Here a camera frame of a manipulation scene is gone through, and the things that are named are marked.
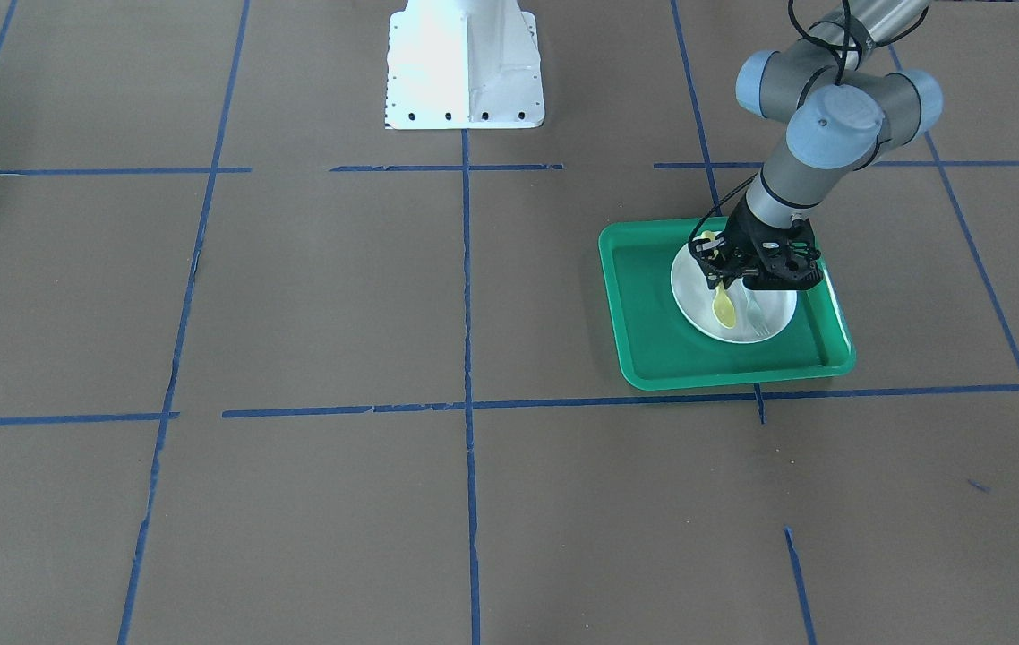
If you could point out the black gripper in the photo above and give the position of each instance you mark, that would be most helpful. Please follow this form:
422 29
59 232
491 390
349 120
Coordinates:
745 234

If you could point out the yellow plastic spoon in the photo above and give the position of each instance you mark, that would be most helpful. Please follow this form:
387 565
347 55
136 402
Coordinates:
723 307

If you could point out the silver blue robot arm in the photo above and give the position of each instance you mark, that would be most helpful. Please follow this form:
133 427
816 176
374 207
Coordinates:
837 120

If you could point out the white round plate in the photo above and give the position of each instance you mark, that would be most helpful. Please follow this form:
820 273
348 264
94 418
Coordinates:
695 301

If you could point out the clear plastic fork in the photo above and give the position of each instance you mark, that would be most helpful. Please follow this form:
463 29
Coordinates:
755 314

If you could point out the green plastic tray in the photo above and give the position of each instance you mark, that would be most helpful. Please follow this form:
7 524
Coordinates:
664 348

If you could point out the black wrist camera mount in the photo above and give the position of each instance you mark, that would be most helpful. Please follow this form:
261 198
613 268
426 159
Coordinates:
783 259

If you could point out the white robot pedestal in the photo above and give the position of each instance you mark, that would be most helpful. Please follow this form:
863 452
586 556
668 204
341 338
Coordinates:
453 65

